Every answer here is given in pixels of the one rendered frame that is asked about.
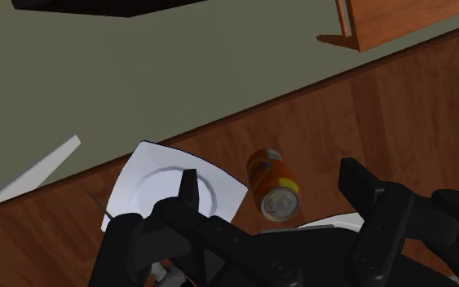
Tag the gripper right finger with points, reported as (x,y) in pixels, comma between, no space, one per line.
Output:
(388,206)

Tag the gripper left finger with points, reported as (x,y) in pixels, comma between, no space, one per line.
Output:
(181,222)

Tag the white round plate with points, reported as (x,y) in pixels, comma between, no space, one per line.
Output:
(344,220)

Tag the white square plate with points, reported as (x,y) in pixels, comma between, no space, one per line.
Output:
(153,175)

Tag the thin dark stick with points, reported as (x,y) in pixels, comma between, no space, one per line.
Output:
(98,203)

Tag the brown wooden table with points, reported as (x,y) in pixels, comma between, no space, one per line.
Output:
(392,119)

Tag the orange drink can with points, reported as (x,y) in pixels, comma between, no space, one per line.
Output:
(270,181)

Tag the brown wooden cabinet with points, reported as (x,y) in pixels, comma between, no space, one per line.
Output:
(396,20)

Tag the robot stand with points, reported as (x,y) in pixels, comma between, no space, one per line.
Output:
(106,6)

